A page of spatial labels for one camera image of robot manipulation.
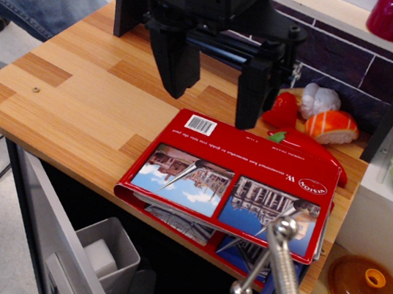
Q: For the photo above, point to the metal clamp screw handle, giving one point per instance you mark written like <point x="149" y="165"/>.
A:
<point x="279" y="233"/>

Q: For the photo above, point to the white block in bin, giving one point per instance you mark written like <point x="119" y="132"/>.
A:
<point x="100" y="258"/>

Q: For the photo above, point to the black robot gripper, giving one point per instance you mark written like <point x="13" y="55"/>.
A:
<point x="249" y="35"/>

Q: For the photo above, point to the red toy strawberry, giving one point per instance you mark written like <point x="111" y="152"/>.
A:
<point x="284" y="111"/>

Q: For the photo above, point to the grey open cabinet door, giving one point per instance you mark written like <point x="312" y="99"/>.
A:
<point x="63" y="264"/>

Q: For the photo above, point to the red toy chili pepper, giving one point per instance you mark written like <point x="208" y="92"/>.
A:
<point x="297" y="140"/>

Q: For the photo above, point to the orange salmon sushi toy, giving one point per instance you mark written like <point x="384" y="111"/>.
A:
<point x="332" y="127"/>

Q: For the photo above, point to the orange transparent pot lid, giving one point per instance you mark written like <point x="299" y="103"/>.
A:
<point x="359" y="275"/>

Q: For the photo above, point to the light wooden shelf board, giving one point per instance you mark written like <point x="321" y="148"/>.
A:
<point x="340" y="14"/>

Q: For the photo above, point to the grey plastic bin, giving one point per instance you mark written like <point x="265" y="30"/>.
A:
<point x="124" y="252"/>

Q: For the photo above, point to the white toy garlic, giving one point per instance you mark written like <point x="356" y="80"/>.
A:
<point x="316" y="99"/>

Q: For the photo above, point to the red spiral-bound guide book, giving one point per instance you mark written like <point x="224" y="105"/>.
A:
<point x="220" y="188"/>

